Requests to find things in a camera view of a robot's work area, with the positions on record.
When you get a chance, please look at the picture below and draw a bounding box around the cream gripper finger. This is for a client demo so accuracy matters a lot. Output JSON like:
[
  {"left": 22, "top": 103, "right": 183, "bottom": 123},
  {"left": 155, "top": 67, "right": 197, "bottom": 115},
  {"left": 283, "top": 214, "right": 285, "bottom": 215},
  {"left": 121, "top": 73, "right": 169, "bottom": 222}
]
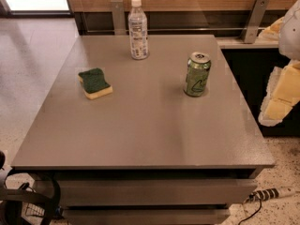
[
  {"left": 258, "top": 60, "right": 300, "bottom": 127},
  {"left": 259, "top": 17, "right": 283, "bottom": 40}
]

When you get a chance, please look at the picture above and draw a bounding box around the green soda can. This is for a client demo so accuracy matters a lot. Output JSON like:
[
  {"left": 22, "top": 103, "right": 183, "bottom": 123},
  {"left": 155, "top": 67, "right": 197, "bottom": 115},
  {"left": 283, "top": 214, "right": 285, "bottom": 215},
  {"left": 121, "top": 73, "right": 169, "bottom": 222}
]
[{"left": 184, "top": 52, "right": 211, "bottom": 97}]

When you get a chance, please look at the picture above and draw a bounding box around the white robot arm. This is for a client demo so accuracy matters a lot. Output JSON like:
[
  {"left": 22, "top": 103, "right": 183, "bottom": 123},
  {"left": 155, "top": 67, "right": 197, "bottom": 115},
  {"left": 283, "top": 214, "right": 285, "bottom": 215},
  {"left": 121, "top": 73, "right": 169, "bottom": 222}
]
[{"left": 258, "top": 0, "right": 300, "bottom": 127}]

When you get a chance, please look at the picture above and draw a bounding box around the white power strip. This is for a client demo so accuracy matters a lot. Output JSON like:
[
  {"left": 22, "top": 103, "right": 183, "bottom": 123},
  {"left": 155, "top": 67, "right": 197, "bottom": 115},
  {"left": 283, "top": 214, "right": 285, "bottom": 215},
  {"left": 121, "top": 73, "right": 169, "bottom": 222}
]
[{"left": 246, "top": 187, "right": 296, "bottom": 203}]

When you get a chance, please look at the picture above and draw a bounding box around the clear plastic water bottle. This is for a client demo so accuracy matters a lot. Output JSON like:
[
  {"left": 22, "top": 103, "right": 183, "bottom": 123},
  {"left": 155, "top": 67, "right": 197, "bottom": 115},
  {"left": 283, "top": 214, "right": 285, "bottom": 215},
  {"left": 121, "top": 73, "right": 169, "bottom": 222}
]
[{"left": 128, "top": 0, "right": 149, "bottom": 60}]

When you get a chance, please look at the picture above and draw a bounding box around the grey lower drawer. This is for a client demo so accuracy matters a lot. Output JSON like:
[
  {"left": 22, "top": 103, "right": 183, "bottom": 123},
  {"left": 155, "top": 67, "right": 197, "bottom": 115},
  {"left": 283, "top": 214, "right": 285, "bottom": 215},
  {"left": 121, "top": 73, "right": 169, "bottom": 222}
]
[{"left": 64, "top": 209, "right": 230, "bottom": 225}]

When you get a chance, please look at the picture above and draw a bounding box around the grey drawer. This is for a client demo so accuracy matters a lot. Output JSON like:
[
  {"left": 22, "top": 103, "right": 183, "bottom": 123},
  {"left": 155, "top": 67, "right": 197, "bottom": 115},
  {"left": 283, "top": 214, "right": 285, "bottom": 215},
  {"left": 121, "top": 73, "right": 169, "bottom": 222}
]
[
  {"left": 64, "top": 209, "right": 230, "bottom": 225},
  {"left": 32, "top": 177, "right": 259, "bottom": 208}
]

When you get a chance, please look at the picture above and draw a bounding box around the green and yellow sponge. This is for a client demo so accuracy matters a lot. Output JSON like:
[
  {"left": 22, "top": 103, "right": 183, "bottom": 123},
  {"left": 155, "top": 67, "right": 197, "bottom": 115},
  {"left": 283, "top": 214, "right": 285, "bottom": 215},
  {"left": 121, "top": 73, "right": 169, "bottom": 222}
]
[{"left": 78, "top": 67, "right": 113, "bottom": 100}]

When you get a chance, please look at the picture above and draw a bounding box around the grey upper drawer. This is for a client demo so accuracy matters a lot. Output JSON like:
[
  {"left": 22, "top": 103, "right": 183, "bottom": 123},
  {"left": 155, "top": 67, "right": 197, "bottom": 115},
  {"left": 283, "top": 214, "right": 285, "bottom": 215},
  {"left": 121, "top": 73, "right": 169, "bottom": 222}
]
[{"left": 32, "top": 177, "right": 259, "bottom": 208}]

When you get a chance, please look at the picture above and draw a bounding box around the right metal bracket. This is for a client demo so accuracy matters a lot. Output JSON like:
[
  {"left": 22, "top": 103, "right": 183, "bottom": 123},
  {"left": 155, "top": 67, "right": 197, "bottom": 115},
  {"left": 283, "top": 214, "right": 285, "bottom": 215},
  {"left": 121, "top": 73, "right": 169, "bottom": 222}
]
[{"left": 241, "top": 0, "right": 270, "bottom": 44}]

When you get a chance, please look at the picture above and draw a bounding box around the metal bracket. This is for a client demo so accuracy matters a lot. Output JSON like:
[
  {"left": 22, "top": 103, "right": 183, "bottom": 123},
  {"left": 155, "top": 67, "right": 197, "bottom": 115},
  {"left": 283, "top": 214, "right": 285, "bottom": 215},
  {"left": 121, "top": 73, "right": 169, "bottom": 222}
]
[
  {"left": 241, "top": 0, "right": 270, "bottom": 44},
  {"left": 111, "top": 0, "right": 127, "bottom": 35}
]

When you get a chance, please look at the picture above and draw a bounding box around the wooden wall counter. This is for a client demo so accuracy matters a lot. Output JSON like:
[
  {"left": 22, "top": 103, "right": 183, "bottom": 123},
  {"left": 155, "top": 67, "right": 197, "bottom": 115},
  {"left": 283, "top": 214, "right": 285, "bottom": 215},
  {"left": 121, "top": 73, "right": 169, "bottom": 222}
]
[{"left": 67, "top": 0, "right": 297, "bottom": 38}]

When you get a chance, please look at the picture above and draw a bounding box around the black power cable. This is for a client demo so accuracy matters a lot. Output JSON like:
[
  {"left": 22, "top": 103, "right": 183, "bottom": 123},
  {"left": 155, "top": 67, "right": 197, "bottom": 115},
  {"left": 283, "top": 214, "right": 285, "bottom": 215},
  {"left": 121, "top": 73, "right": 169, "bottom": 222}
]
[{"left": 237, "top": 197, "right": 263, "bottom": 225}]

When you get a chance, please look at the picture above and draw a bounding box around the left metal bracket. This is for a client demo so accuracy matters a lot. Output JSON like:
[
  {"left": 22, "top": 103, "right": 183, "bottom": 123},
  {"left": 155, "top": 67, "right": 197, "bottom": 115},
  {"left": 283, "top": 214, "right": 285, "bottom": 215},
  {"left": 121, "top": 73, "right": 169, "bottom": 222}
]
[{"left": 111, "top": 0, "right": 127, "bottom": 35}]

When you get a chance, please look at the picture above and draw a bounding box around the black chair frame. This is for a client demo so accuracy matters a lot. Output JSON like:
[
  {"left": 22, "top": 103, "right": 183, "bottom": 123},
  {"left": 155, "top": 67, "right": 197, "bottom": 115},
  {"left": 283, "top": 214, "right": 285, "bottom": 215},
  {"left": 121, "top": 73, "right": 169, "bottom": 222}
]
[{"left": 0, "top": 150, "right": 62, "bottom": 225}]

